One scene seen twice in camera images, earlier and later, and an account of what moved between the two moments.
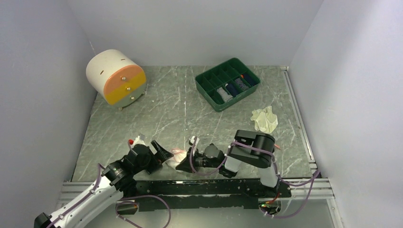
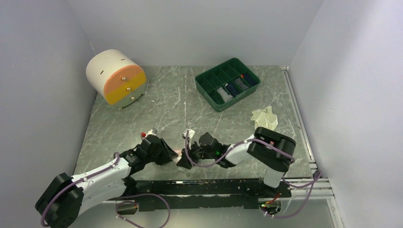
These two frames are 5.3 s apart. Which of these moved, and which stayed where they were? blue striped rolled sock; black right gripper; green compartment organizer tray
Moved: black right gripper
Stayed: green compartment organizer tray; blue striped rolled sock
